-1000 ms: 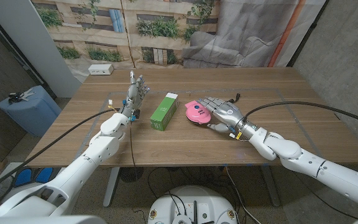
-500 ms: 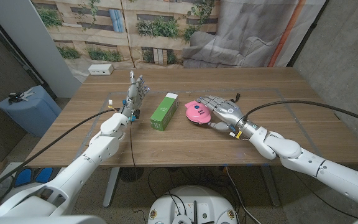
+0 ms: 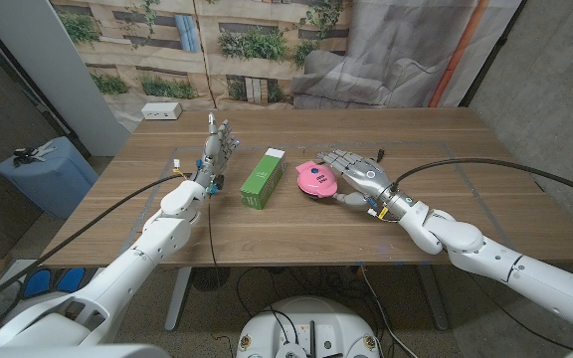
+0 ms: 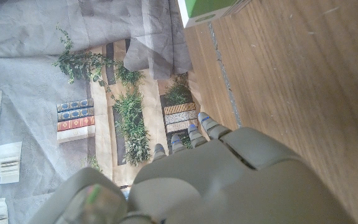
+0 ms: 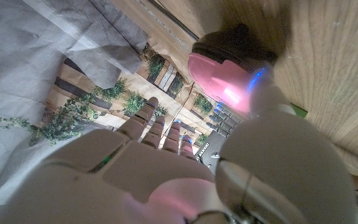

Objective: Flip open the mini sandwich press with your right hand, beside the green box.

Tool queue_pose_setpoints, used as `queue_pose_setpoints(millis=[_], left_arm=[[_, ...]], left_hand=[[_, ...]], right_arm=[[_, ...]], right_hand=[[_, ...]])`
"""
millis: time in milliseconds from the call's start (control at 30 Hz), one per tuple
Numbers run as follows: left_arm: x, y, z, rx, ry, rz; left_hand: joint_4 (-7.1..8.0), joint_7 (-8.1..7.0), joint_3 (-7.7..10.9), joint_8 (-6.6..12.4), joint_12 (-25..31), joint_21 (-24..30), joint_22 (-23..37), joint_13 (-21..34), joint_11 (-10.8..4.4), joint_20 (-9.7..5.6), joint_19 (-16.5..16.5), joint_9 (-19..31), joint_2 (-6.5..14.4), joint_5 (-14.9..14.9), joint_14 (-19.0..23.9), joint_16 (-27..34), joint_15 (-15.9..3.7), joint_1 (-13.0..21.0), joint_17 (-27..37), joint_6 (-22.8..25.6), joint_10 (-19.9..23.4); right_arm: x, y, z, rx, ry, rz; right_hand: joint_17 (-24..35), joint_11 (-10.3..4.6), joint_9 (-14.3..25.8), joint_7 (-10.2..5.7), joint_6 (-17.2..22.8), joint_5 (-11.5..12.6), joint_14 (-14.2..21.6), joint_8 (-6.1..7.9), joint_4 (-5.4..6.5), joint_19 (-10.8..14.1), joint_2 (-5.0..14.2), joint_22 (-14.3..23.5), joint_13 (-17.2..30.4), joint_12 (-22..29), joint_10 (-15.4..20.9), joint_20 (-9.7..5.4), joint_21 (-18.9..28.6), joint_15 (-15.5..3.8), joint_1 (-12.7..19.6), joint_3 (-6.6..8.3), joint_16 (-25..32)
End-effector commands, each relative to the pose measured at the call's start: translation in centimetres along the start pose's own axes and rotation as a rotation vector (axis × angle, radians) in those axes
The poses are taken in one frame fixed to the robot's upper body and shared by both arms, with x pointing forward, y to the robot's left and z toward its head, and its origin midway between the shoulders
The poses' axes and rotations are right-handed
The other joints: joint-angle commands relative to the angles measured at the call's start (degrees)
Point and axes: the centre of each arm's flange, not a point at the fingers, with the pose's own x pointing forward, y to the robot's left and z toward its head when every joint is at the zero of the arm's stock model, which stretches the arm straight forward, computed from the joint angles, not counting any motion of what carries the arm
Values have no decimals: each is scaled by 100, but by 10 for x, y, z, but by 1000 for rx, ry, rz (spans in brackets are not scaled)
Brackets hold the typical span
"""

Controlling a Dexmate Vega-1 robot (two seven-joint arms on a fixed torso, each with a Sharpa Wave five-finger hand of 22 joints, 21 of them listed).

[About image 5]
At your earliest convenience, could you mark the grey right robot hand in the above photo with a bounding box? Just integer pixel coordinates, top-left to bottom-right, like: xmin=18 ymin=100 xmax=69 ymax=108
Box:
xmin=0 ymin=65 xmax=358 ymax=224

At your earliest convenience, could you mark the pink mini sandwich press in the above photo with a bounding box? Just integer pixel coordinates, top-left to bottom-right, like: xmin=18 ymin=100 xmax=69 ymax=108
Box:
xmin=187 ymin=24 xmax=278 ymax=114

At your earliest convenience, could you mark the printed fabric backdrop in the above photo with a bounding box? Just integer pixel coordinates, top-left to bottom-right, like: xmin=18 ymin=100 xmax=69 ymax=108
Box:
xmin=0 ymin=0 xmax=220 ymax=206

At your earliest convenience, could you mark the green and white box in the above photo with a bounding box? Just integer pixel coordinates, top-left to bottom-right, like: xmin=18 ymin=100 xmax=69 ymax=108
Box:
xmin=290 ymin=104 xmax=309 ymax=119

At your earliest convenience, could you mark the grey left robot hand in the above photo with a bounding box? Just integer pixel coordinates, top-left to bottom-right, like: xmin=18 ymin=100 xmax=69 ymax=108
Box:
xmin=194 ymin=104 xmax=244 ymax=175

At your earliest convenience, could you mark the black press power cord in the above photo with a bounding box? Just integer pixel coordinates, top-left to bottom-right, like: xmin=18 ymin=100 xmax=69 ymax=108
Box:
xmin=147 ymin=0 xmax=200 ymax=41

